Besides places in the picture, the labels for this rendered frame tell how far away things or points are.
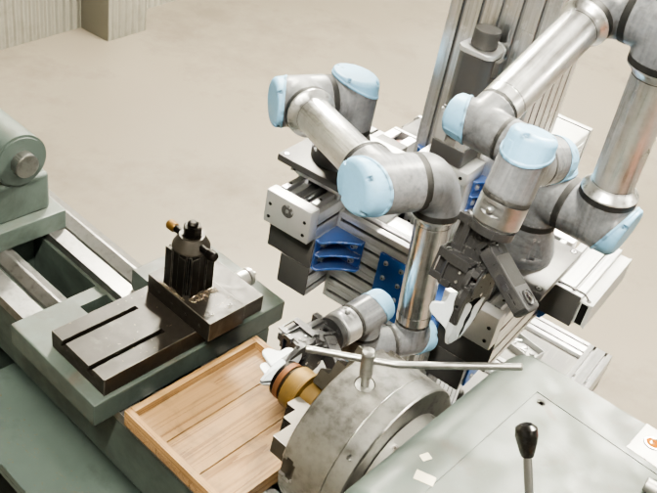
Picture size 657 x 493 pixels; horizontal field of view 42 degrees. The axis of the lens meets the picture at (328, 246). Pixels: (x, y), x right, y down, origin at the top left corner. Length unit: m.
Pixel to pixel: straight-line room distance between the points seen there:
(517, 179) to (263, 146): 3.25
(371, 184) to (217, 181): 2.57
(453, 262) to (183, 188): 2.81
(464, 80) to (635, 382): 1.99
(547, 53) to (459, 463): 0.68
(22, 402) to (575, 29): 1.56
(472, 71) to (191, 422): 0.94
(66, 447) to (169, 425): 0.47
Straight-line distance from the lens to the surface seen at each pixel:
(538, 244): 1.89
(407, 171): 1.62
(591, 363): 3.26
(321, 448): 1.41
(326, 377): 1.56
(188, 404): 1.82
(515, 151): 1.26
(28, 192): 2.22
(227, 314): 1.82
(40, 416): 2.27
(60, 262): 2.27
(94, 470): 2.15
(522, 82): 1.46
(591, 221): 1.79
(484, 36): 1.90
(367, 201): 1.59
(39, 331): 1.92
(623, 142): 1.71
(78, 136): 4.39
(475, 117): 1.40
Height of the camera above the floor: 2.23
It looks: 36 degrees down
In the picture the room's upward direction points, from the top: 11 degrees clockwise
